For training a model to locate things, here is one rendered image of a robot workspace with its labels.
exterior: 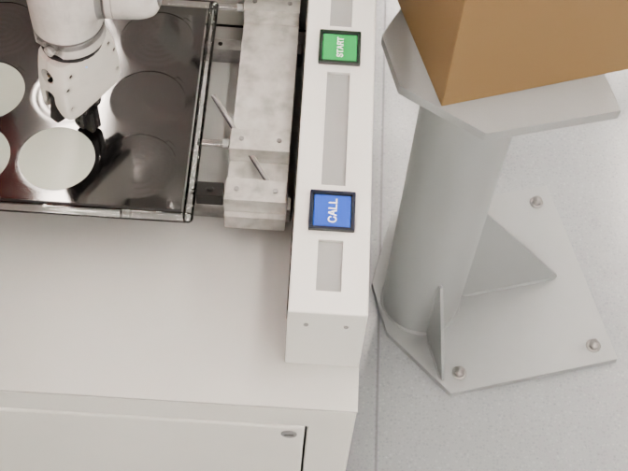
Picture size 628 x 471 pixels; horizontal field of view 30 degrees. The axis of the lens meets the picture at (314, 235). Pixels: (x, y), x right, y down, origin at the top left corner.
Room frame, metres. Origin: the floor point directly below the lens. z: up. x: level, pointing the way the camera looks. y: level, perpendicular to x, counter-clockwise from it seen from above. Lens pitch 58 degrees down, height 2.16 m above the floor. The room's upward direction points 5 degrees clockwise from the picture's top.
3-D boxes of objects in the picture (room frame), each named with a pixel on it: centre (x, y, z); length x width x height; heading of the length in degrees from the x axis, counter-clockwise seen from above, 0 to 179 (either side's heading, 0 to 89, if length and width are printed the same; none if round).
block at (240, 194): (0.83, 0.08, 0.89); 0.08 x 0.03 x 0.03; 91
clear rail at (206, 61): (0.97, 0.17, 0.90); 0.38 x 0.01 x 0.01; 1
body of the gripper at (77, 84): (0.92, 0.31, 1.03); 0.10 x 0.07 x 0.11; 148
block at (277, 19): (1.16, 0.09, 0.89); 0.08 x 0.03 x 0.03; 91
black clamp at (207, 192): (0.83, 0.14, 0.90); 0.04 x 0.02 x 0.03; 91
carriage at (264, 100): (0.99, 0.08, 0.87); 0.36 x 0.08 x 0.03; 1
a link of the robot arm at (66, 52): (0.91, 0.31, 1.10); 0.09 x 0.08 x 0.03; 148
